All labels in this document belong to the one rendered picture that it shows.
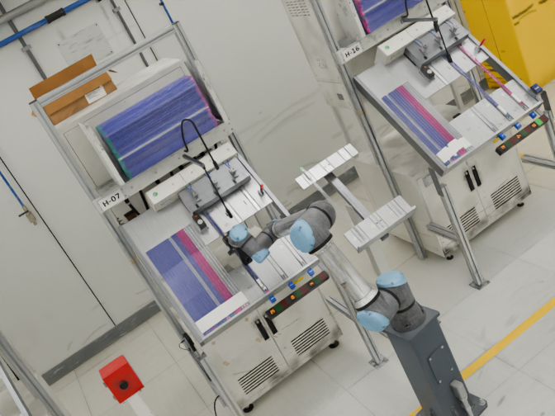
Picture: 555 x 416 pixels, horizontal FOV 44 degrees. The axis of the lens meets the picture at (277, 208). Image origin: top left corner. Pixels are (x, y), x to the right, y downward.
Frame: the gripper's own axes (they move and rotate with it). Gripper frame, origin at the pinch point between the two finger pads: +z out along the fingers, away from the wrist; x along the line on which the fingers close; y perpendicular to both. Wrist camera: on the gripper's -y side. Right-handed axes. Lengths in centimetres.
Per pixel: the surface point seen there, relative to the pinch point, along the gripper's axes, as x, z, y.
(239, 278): 6.3, -2.0, -11.3
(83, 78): 15, -25, 101
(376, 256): -59, 11, -40
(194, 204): 2.6, 2.7, 30.6
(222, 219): -4.7, 5.4, 17.2
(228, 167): -21.8, 4.4, 37.1
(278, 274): -9.6, -4.4, -20.4
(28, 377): 111, 33, 10
